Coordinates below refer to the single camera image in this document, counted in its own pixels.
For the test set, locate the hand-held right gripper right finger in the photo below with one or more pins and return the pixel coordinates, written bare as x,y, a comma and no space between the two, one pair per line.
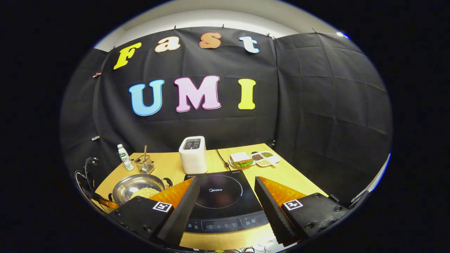
274,214

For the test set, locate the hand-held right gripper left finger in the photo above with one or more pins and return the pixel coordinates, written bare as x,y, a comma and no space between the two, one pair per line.
179,214

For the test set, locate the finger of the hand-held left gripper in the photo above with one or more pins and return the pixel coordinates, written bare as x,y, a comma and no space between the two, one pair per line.
109,203

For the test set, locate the stainless steel pot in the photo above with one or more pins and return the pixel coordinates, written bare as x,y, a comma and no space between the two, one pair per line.
130,186

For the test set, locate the black induction cooktop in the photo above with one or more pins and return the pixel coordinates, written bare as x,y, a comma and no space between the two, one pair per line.
225,196

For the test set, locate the pile of yellow soybeans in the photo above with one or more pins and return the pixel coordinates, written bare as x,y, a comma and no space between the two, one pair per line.
144,192

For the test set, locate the white bottle green label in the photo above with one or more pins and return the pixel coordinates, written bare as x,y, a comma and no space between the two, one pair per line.
124,158

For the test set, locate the white divided bean dish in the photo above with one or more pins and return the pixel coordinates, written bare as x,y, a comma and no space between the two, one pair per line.
270,161

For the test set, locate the white toaster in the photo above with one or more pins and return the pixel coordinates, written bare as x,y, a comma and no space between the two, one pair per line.
193,160

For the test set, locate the sandwich with lettuce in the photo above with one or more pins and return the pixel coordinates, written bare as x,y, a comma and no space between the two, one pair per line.
240,157

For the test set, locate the white sandwich plate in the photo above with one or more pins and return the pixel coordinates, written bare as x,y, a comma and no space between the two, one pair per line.
230,163

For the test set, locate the black backdrop cloth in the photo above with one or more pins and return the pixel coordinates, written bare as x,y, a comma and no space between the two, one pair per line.
316,105

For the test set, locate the small red clip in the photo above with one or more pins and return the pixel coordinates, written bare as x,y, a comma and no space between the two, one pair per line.
96,75

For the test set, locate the ceiling light panel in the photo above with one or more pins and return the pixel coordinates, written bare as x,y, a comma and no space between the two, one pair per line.
341,34

